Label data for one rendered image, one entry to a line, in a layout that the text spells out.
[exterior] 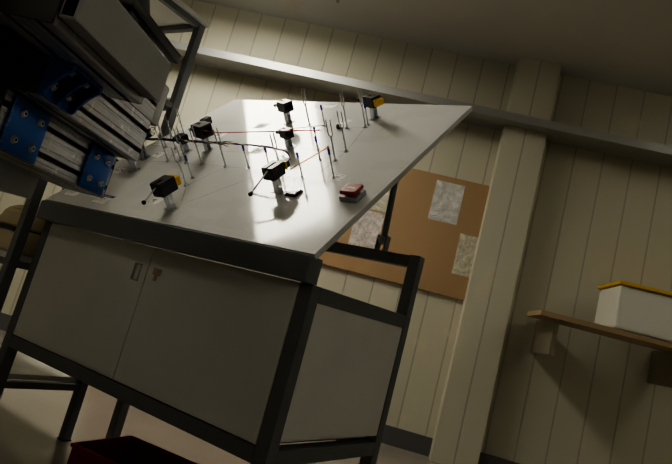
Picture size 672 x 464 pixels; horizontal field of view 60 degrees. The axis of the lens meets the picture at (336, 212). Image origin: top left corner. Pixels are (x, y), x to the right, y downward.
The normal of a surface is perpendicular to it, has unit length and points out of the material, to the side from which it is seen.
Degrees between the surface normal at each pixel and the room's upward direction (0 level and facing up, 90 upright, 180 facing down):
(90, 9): 90
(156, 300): 90
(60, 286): 90
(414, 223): 90
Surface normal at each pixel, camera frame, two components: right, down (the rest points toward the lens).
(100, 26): 0.96, 0.24
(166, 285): -0.50, -0.28
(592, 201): -0.09, -0.20
